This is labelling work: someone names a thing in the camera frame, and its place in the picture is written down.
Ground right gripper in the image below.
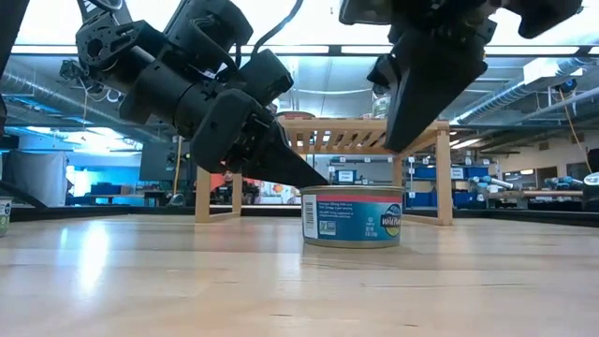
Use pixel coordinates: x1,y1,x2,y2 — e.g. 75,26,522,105
367,0,585,154

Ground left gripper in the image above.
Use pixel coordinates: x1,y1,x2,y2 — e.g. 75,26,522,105
119,49,329,189

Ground wooden slatted shelf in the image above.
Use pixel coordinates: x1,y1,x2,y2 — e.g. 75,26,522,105
195,116,454,227

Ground ceiling light panel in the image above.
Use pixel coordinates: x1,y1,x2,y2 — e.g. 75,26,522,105
341,45,394,55
484,45,580,56
9,45,79,55
252,45,331,55

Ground person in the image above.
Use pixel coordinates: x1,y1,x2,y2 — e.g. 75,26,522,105
219,170,238,193

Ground floral print poster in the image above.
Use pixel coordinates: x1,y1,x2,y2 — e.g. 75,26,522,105
259,181,300,206

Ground dark monitor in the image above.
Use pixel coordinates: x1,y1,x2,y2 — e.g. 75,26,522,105
139,139,197,183

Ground blue storage bin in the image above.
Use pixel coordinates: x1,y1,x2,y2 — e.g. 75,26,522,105
452,191,479,210
405,191,439,209

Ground dark side table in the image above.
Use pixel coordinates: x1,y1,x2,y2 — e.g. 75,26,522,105
69,183,163,208

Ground wooden workbench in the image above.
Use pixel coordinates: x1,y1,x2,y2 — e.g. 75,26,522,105
486,189,584,210

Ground black device white top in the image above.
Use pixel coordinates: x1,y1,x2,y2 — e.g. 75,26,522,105
582,171,599,212

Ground grey covered cabinet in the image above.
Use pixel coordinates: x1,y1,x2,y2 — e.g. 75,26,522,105
2,150,70,208

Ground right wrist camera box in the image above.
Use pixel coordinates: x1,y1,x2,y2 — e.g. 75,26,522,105
339,0,395,26

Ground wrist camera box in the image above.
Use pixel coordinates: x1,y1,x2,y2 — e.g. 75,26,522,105
163,0,254,74
339,0,395,26

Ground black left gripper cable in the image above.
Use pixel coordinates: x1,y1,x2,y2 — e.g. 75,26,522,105
186,0,305,71

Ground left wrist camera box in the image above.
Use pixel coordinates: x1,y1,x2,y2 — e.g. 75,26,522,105
163,0,254,74

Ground yellow hanging cable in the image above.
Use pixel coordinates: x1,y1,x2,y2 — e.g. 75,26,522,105
173,135,183,196
559,88,592,172

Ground silver ceiling duct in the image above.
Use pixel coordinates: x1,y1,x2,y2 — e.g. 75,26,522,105
451,56,587,125

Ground black ceiling camera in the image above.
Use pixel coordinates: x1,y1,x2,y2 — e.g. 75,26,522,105
59,59,90,93

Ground black metal table frame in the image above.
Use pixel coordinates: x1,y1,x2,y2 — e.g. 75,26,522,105
0,205,599,229

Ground grey round ceiling duct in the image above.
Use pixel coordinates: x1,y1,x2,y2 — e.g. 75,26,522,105
0,69,160,141

